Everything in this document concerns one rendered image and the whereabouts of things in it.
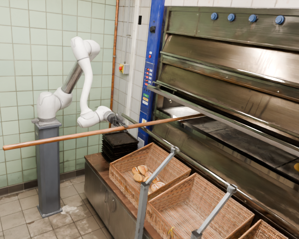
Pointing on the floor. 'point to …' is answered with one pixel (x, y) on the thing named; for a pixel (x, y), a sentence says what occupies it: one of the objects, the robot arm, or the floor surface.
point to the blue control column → (155, 9)
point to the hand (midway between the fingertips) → (124, 127)
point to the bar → (197, 234)
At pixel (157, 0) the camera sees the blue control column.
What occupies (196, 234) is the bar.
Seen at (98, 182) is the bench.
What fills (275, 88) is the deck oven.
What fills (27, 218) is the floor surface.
